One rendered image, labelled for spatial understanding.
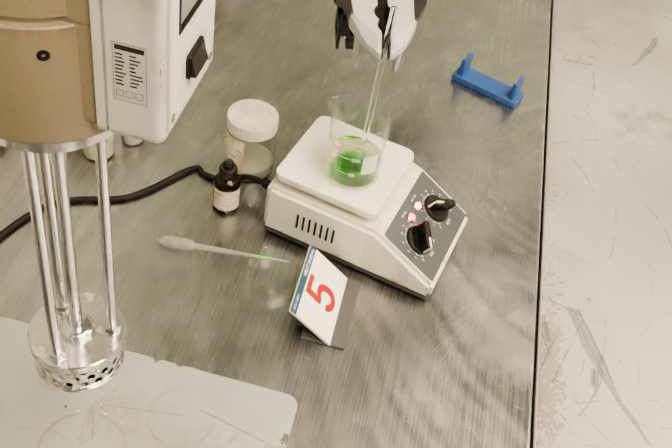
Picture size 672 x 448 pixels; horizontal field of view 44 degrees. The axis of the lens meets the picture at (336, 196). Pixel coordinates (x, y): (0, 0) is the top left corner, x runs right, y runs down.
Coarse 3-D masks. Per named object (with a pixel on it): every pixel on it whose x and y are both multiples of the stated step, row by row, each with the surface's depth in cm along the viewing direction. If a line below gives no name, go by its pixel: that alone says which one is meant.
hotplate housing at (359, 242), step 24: (288, 192) 88; (408, 192) 91; (264, 216) 92; (288, 216) 89; (312, 216) 88; (336, 216) 87; (360, 216) 87; (384, 216) 88; (312, 240) 90; (336, 240) 89; (360, 240) 87; (384, 240) 86; (456, 240) 93; (360, 264) 89; (384, 264) 88; (408, 264) 87; (408, 288) 89; (432, 288) 87
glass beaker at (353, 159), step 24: (336, 96) 85; (360, 96) 86; (336, 120) 82; (360, 120) 88; (384, 120) 86; (336, 144) 84; (360, 144) 82; (384, 144) 84; (336, 168) 86; (360, 168) 85
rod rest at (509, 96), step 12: (468, 60) 118; (456, 72) 119; (468, 72) 120; (480, 72) 120; (468, 84) 118; (480, 84) 118; (492, 84) 118; (504, 84) 119; (516, 84) 114; (492, 96) 117; (504, 96) 117; (516, 96) 117
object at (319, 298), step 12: (312, 264) 86; (324, 264) 87; (312, 276) 85; (324, 276) 86; (336, 276) 88; (312, 288) 84; (324, 288) 86; (336, 288) 87; (312, 300) 83; (324, 300) 85; (336, 300) 86; (300, 312) 81; (312, 312) 83; (324, 312) 84; (312, 324) 82; (324, 324) 83; (324, 336) 83
